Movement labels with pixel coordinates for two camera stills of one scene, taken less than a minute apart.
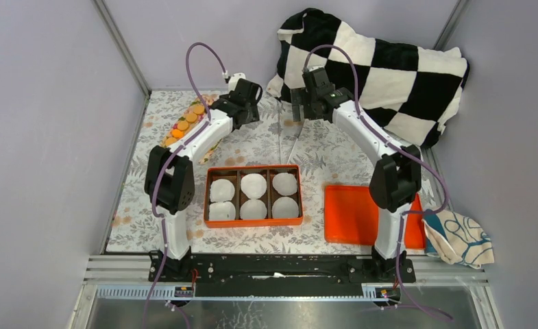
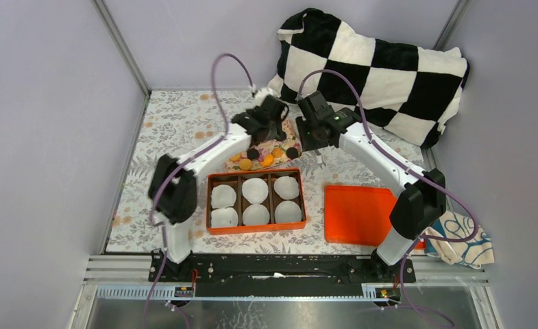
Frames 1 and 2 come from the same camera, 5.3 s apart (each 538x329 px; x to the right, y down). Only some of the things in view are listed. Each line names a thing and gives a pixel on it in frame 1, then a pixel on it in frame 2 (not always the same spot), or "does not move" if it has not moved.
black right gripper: [299, 97] -> [305, 144]
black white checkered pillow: [409, 92] does not move
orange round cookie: [199, 110] -> [245, 164]
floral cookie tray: [194, 114] -> [265, 152]
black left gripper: [251, 113] -> [275, 131]
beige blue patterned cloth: [456, 238] does not move
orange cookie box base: [253, 196] does not move
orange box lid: [351, 216] does not move
